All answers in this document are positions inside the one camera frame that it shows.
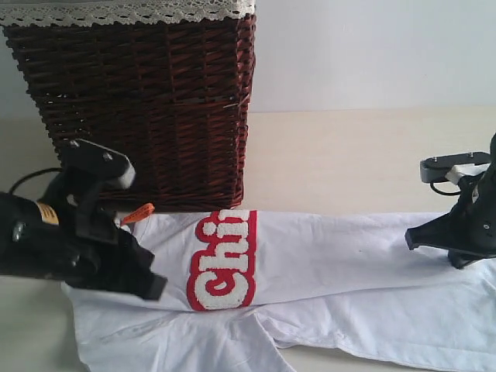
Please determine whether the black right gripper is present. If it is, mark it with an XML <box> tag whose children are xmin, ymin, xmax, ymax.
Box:
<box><xmin>405</xmin><ymin>170</ymin><xmax>495</xmax><ymax>270</ymax></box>

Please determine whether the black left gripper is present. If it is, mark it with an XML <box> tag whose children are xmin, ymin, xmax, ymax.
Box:
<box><xmin>40</xmin><ymin>170</ymin><xmax>167</xmax><ymax>301</ymax></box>

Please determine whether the white t-shirt with red lettering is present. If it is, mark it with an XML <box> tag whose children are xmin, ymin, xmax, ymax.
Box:
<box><xmin>64</xmin><ymin>210</ymin><xmax>495</xmax><ymax>371</ymax></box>

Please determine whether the dark red wicker basket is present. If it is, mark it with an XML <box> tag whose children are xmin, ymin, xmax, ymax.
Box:
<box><xmin>3</xmin><ymin>15</ymin><xmax>256</xmax><ymax>212</ymax></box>

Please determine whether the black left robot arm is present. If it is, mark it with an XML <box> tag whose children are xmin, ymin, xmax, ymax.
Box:
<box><xmin>1</xmin><ymin>170</ymin><xmax>167</xmax><ymax>301</ymax></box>

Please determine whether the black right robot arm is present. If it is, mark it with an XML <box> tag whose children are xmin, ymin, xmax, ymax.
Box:
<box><xmin>405</xmin><ymin>139</ymin><xmax>495</xmax><ymax>269</ymax></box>

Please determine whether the white lace cloth trim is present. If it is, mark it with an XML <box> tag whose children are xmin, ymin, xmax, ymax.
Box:
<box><xmin>1</xmin><ymin>0</ymin><xmax>256</xmax><ymax>27</ymax></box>

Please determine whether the orange clothing tag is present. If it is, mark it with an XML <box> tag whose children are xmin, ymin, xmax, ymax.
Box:
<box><xmin>120</xmin><ymin>203</ymin><xmax>155</xmax><ymax>226</ymax></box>

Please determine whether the black cable loop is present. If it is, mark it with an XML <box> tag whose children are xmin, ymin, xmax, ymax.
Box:
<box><xmin>429</xmin><ymin>181</ymin><xmax>464</xmax><ymax>197</ymax></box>

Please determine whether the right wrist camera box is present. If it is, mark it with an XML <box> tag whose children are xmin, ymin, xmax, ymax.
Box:
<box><xmin>419</xmin><ymin>152</ymin><xmax>491</xmax><ymax>184</ymax></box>

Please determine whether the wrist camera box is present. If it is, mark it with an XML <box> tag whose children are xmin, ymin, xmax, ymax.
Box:
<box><xmin>419</xmin><ymin>152</ymin><xmax>491</xmax><ymax>184</ymax></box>
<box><xmin>61</xmin><ymin>139</ymin><xmax>136</xmax><ymax>190</ymax></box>

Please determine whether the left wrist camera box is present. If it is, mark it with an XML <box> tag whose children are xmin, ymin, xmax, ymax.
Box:
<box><xmin>61</xmin><ymin>139</ymin><xmax>136</xmax><ymax>190</ymax></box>

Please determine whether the thin black left cable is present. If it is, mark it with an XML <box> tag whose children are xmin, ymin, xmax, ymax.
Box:
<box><xmin>7</xmin><ymin>167</ymin><xmax>63</xmax><ymax>195</ymax></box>

